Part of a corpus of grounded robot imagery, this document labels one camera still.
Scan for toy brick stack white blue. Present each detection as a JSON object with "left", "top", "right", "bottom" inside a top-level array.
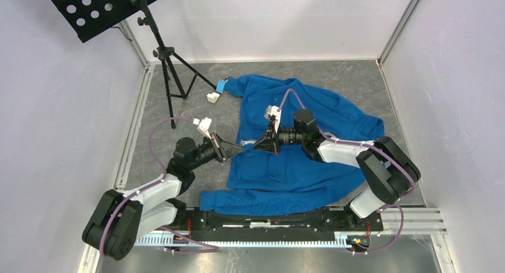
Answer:
[{"left": 207, "top": 77, "right": 228, "bottom": 104}]

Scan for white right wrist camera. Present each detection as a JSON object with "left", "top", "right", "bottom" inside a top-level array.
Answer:
[{"left": 264, "top": 106, "right": 282, "bottom": 132}]

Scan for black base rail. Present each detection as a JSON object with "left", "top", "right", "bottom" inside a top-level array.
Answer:
[{"left": 168, "top": 207, "right": 384, "bottom": 242}]

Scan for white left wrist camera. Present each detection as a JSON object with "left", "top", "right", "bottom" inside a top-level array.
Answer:
[{"left": 192, "top": 117, "right": 212, "bottom": 139}]

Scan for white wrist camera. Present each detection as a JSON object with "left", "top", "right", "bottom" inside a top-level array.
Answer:
[
  {"left": 264, "top": 106, "right": 282, "bottom": 132},
  {"left": 192, "top": 117, "right": 212, "bottom": 139}
]

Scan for black music stand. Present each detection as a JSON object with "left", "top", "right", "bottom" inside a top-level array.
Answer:
[{"left": 51, "top": 0, "right": 216, "bottom": 118}]

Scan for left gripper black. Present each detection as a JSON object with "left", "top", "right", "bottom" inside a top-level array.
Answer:
[{"left": 188, "top": 132, "right": 245, "bottom": 170}]

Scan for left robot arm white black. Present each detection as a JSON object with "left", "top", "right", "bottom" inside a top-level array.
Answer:
[{"left": 82, "top": 133, "right": 244, "bottom": 260}]

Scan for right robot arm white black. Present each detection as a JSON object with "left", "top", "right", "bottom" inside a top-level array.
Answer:
[{"left": 253, "top": 106, "right": 421, "bottom": 230}]

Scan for blue zip-up jacket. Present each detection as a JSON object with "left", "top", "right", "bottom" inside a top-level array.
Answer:
[{"left": 199, "top": 75, "right": 385, "bottom": 216}]

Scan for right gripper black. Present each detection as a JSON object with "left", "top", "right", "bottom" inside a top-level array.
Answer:
[{"left": 252, "top": 122, "right": 305, "bottom": 155}]

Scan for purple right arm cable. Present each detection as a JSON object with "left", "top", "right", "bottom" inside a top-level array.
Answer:
[{"left": 278, "top": 88, "right": 417, "bottom": 254}]

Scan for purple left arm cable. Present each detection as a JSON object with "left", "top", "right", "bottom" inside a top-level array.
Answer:
[{"left": 98, "top": 116, "right": 196, "bottom": 260}]

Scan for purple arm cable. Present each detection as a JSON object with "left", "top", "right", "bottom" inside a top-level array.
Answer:
[
  {"left": 98, "top": 116, "right": 196, "bottom": 260},
  {"left": 278, "top": 88, "right": 417, "bottom": 254}
]

